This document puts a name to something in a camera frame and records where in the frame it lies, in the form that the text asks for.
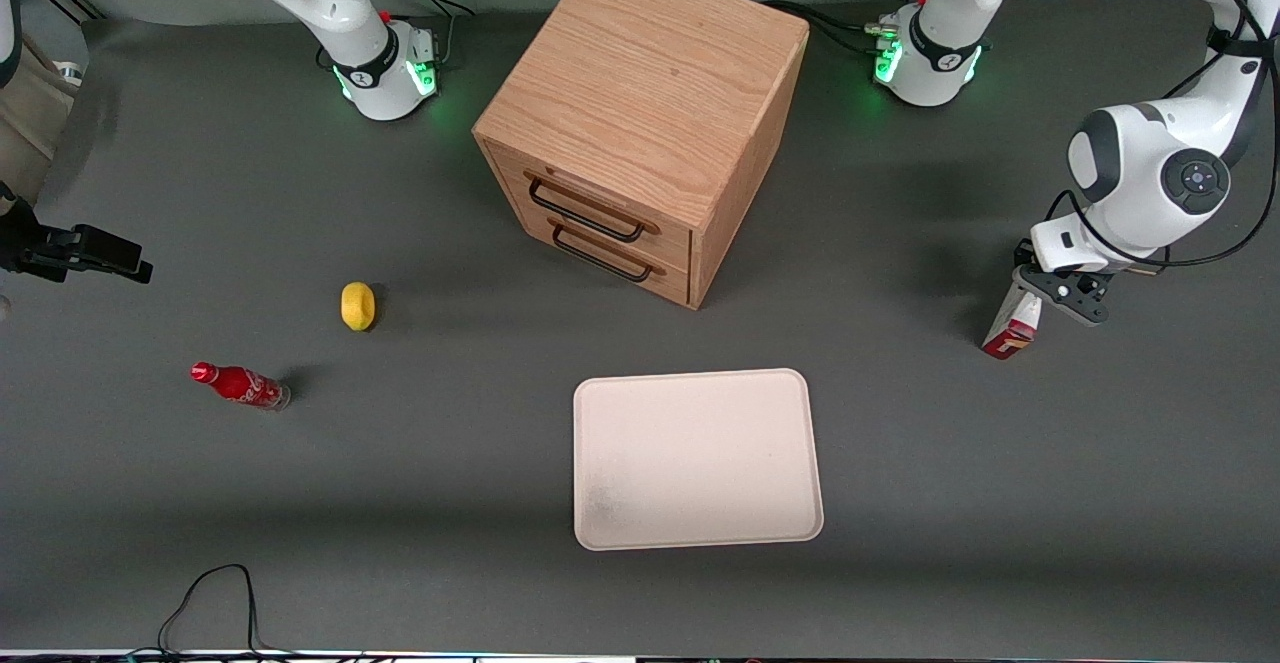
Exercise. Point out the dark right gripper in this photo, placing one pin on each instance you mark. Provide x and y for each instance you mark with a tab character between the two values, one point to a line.
28	246

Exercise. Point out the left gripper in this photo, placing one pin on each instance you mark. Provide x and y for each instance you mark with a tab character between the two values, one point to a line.
1022	254

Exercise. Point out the red cookie box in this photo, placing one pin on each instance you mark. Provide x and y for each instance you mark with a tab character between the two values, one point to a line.
1010	338

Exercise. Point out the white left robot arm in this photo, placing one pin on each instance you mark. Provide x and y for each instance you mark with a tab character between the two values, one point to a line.
1140	183

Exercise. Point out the beige rectangular tray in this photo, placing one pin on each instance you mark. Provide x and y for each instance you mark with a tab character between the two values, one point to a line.
695	458

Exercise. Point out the small silver round object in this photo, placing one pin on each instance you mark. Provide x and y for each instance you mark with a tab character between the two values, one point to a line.
68	70

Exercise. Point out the red cola bottle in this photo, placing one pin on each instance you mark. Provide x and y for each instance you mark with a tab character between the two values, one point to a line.
240	384

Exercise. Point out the yellow lemon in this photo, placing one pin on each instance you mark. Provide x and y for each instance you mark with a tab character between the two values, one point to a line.
358	306

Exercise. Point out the plain wooden drawer front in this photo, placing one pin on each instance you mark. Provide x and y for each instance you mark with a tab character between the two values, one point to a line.
672	283

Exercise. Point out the dark grey table mat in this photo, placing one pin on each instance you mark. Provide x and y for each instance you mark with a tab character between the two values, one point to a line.
400	503

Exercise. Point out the wooden two-drawer cabinet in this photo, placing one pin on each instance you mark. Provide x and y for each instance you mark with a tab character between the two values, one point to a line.
650	83

